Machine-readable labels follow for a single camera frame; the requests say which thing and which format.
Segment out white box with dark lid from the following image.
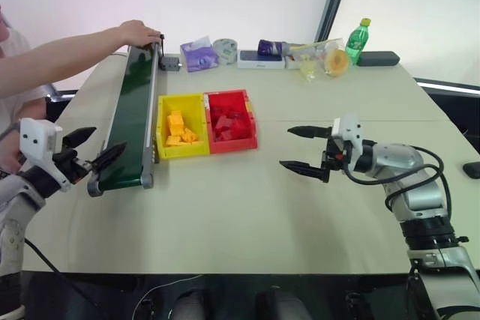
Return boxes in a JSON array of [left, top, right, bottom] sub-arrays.
[[236, 49, 287, 70]]

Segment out purple snack packet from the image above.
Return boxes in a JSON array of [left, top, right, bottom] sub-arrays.
[[257, 38, 298, 57]]

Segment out black chair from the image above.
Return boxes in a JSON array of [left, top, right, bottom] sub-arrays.
[[43, 85, 79, 123]]

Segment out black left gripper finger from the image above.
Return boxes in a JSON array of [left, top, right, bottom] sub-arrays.
[[91, 141, 128, 173], [61, 127, 98, 149]]

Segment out small black object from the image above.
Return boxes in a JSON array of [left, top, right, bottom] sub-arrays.
[[462, 161, 480, 179]]

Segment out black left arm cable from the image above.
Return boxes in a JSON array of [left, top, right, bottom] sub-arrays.
[[22, 236, 112, 320]]

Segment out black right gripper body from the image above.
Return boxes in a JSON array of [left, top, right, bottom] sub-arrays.
[[320, 136, 354, 172]]

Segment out black oblong case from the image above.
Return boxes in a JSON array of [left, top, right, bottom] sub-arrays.
[[357, 50, 401, 67]]

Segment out person's right hand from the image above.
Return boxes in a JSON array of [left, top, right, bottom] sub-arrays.
[[0, 136, 28, 177]]

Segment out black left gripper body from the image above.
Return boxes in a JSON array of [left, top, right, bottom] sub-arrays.
[[52, 145, 99, 187]]

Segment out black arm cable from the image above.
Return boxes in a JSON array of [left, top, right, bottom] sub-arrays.
[[343, 145, 452, 220], [22, 236, 112, 320]]

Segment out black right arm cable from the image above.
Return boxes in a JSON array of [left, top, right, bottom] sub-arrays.
[[343, 145, 452, 220]]

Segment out purple tissue pack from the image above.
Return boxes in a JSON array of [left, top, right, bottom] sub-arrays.
[[179, 35, 220, 73]]

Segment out yellow plastic bin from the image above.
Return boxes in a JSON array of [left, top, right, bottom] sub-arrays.
[[156, 93, 211, 160]]

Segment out green conveyor belt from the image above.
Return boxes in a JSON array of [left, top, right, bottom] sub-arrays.
[[86, 33, 167, 199]]

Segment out green plastic bottle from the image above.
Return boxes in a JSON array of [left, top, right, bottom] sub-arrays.
[[344, 16, 373, 67]]

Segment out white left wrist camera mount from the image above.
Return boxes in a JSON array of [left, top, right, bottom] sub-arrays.
[[18, 117, 74, 193]]

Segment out grey tape roll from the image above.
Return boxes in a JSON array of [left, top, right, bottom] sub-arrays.
[[212, 37, 239, 67]]

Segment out yellow tape roll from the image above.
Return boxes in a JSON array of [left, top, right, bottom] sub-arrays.
[[323, 49, 350, 79]]

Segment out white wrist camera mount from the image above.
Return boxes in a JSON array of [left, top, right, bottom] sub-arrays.
[[18, 117, 74, 193], [331, 112, 365, 166]]

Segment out gray plastic box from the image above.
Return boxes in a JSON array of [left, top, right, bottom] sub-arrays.
[[158, 55, 184, 72]]

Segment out person's left hand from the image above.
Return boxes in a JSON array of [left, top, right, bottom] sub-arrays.
[[118, 19, 163, 48]]

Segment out large yellow block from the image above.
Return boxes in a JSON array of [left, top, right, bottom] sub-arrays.
[[166, 110, 186, 137]]

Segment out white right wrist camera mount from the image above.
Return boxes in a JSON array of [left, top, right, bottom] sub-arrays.
[[331, 112, 365, 166]]

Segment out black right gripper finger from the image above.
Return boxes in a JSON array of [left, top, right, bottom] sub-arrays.
[[287, 124, 335, 140], [278, 160, 329, 185]]

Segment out clear plastic bag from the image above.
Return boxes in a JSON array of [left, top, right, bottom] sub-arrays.
[[287, 37, 347, 84]]

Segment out red plastic bin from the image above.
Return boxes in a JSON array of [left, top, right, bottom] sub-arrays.
[[202, 88, 260, 155]]

